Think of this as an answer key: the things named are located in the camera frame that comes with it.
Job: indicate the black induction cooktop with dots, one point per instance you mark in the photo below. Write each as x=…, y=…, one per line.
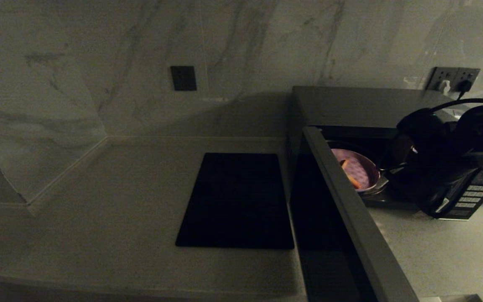
x=235, y=201

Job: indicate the purple plate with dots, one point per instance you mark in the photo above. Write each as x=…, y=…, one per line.
x=363, y=170

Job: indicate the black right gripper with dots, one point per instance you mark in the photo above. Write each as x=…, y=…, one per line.
x=426, y=180

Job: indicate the dark single wall socket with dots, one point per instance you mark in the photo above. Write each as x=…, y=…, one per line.
x=183, y=78

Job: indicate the black power plug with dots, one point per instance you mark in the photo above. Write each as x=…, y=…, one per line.
x=463, y=86

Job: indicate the long biscuit stick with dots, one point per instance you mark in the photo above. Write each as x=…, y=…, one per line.
x=344, y=164
x=354, y=181

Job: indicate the silver black microwave oven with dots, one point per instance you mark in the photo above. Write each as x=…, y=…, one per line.
x=350, y=105

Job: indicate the dark glass microwave door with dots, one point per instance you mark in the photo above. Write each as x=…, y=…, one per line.
x=352, y=209

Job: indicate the white power plug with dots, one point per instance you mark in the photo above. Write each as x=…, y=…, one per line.
x=444, y=87

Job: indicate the grey wall socket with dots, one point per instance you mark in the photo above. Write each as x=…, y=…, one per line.
x=468, y=74
x=440, y=74

